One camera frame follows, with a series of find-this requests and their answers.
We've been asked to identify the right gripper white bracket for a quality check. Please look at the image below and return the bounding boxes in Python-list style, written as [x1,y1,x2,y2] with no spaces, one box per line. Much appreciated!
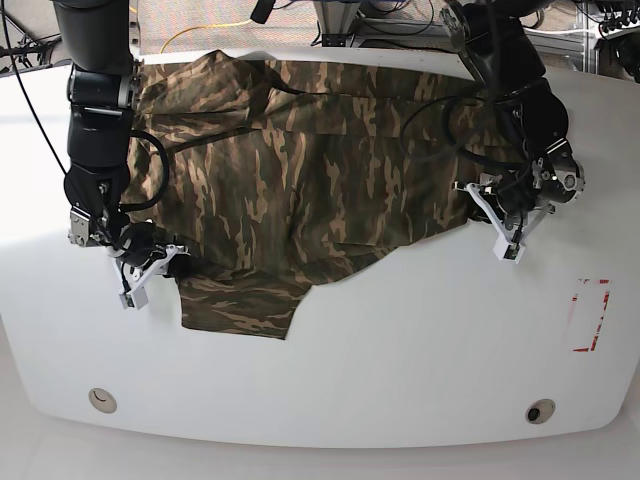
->
[107,222,198,292]

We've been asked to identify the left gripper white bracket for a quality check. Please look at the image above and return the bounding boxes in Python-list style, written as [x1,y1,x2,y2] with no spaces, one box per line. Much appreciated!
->
[453,181,555,250]

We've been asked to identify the camouflage T-shirt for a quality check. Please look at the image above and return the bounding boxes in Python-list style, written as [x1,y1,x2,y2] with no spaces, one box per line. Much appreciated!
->
[117,48,531,342]

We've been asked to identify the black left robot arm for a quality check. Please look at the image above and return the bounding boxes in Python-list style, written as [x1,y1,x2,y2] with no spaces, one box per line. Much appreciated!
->
[441,1,585,262]

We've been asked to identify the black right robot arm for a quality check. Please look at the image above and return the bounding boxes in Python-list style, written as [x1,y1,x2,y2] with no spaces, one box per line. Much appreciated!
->
[53,1,191,305]

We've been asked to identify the red tape rectangle marking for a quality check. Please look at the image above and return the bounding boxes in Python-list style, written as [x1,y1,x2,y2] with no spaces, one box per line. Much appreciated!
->
[566,278,611,353]

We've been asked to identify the left table grommet hole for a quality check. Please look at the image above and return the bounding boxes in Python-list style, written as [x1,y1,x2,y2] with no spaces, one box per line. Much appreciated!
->
[88,388,117,414]

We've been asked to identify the table grommet hole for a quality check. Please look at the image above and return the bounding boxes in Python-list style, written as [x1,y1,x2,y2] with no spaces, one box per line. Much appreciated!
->
[525,399,556,425]
[88,388,117,414]

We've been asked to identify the right table grommet hole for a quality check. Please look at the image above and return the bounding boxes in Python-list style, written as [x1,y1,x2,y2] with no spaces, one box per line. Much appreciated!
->
[525,399,556,425]

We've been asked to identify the black tripod stand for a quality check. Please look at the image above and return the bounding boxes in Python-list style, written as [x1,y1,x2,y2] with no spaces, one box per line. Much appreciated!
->
[0,0,69,76]

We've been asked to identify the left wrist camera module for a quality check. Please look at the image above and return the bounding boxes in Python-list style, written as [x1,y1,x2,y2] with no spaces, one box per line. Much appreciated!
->
[493,236,526,264]

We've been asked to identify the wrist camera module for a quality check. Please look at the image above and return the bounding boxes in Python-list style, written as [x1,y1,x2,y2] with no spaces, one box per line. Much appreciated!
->
[493,236,526,264]
[119,286,148,310]

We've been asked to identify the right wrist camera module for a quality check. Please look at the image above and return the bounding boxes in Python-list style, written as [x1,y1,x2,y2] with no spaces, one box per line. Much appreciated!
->
[119,286,148,310]

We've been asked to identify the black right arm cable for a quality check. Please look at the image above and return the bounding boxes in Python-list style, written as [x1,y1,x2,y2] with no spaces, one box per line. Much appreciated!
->
[117,129,171,214]

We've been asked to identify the yellow cable on floor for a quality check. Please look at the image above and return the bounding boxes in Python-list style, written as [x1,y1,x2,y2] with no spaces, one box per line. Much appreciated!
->
[159,17,251,55]

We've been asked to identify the aluminium frame post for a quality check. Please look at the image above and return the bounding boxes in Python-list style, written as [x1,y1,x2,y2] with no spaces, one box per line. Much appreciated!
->
[312,0,361,47]

